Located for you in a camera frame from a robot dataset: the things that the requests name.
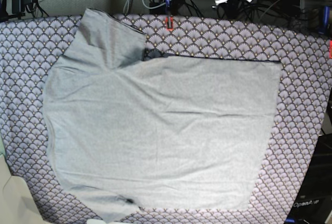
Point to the light grey T-shirt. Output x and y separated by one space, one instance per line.
173 132

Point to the red black centre clamp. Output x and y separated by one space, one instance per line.
169 19

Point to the red right edge clamp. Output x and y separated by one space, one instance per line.
330 49

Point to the black OpenArm box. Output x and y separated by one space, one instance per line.
313 202

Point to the purple fan-pattern tablecloth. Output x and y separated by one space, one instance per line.
30 47

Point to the white plastic bin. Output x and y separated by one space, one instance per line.
17 204

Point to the blue right clamp handle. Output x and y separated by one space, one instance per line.
324 19

